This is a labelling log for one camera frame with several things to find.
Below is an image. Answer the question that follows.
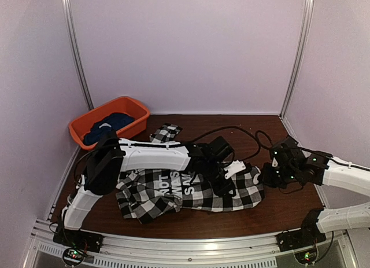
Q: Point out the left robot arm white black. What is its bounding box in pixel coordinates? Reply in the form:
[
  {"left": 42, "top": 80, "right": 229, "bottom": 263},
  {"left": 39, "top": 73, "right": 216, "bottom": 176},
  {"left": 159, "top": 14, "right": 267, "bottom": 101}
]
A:
[{"left": 60, "top": 132, "right": 244, "bottom": 247}]

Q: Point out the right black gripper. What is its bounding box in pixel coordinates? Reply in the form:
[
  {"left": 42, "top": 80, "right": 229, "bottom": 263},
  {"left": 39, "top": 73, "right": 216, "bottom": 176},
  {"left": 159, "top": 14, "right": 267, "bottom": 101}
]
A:
[{"left": 258, "top": 162, "right": 299, "bottom": 189}]

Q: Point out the orange plastic basin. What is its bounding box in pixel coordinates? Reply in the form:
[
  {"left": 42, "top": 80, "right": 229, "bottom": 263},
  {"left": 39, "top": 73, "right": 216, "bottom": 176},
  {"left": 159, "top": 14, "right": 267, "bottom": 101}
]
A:
[{"left": 69, "top": 97, "right": 150, "bottom": 150}]

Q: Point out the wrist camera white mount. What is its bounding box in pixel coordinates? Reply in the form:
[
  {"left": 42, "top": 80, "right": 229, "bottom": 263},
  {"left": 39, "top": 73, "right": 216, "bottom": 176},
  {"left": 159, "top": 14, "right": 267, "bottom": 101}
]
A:
[
  {"left": 223, "top": 160, "right": 246, "bottom": 179},
  {"left": 272, "top": 158, "right": 279, "bottom": 167}
]

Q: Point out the left aluminium corner post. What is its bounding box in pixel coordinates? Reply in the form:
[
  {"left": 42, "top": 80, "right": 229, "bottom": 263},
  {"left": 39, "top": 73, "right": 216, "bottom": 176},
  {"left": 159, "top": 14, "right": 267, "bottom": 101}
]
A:
[{"left": 61, "top": 0, "right": 94, "bottom": 111}]

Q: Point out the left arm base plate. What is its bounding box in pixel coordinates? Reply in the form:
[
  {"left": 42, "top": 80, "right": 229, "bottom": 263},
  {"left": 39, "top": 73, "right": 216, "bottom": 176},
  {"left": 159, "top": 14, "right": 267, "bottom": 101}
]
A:
[{"left": 53, "top": 229, "right": 103, "bottom": 253}]

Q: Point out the right black cable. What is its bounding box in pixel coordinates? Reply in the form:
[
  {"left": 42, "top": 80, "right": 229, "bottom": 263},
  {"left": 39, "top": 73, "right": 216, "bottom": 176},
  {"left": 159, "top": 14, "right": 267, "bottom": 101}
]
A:
[{"left": 256, "top": 130, "right": 342, "bottom": 164}]

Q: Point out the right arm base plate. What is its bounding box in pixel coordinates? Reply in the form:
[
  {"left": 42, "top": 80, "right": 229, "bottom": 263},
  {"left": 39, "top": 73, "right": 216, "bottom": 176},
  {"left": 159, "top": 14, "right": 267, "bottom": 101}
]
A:
[{"left": 276, "top": 228, "right": 327, "bottom": 252}]

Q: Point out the right aluminium corner post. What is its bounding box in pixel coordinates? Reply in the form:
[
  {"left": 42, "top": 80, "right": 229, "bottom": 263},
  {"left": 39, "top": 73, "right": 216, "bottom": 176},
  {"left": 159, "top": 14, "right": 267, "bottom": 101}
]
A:
[{"left": 279, "top": 0, "right": 315, "bottom": 119}]

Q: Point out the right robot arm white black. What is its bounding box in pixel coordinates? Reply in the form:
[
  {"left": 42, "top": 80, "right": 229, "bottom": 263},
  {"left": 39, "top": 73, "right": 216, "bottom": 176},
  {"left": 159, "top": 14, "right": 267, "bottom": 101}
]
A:
[{"left": 258, "top": 136, "right": 369, "bottom": 246}]

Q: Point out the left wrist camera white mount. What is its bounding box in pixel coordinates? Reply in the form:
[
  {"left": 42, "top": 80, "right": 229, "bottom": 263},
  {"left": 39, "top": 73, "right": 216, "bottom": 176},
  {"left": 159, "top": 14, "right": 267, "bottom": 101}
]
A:
[{"left": 223, "top": 160, "right": 246, "bottom": 179}]

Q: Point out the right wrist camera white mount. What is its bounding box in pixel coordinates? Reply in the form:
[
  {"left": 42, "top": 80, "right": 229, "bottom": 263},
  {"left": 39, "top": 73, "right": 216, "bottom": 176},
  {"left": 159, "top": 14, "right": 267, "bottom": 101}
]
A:
[{"left": 272, "top": 158, "right": 279, "bottom": 167}]

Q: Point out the black white checkered shirt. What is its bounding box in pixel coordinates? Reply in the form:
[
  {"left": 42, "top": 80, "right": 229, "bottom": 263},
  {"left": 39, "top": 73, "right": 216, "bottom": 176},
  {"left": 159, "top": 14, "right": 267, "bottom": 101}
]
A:
[{"left": 115, "top": 123, "right": 266, "bottom": 225}]

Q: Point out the aluminium front rail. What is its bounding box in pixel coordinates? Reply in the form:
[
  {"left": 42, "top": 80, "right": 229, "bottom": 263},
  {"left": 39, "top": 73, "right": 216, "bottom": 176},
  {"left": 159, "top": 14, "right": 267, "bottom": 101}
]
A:
[{"left": 21, "top": 221, "right": 358, "bottom": 267}]

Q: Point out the dark blue garment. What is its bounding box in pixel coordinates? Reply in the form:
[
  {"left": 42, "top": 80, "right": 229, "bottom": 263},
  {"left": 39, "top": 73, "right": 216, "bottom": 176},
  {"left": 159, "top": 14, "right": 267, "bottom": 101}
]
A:
[{"left": 83, "top": 112, "right": 135, "bottom": 146}]

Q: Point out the aluminium corner post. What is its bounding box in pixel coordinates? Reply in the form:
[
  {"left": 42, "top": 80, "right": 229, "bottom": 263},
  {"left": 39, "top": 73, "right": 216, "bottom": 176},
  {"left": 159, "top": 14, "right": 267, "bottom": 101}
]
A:
[
  {"left": 61, "top": 0, "right": 94, "bottom": 111},
  {"left": 279, "top": 0, "right": 315, "bottom": 119}
]

